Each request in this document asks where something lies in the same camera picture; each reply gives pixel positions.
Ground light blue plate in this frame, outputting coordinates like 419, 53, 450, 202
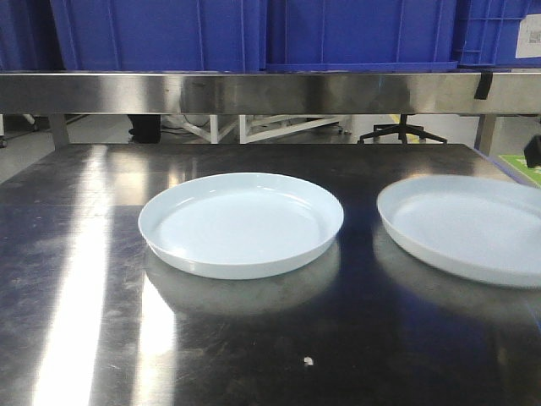
138, 173, 344, 280
376, 175, 540, 288

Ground person black trouser legs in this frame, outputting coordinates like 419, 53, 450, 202
128, 114, 161, 144

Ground black office chair base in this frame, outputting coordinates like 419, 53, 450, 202
358, 114, 448, 145

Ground middle blue plastic bin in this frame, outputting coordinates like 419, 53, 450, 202
266, 1, 457, 72

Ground blue plastic bin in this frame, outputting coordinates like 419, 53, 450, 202
266, 1, 457, 72
452, 0, 540, 69
51, 1, 267, 73

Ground black tape strip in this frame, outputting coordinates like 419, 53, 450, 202
474, 71, 493, 101

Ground left blue plastic bin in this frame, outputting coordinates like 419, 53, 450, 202
51, 1, 267, 73

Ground green floor sign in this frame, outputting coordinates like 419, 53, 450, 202
499, 155, 541, 187

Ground right blue plastic bin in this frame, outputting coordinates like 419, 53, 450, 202
452, 0, 540, 69

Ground white paper label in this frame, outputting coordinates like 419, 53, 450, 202
515, 14, 541, 59

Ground white metal frame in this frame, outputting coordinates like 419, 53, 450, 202
179, 114, 352, 145

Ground stainless steel shelf rail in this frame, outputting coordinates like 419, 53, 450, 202
1, 69, 540, 115

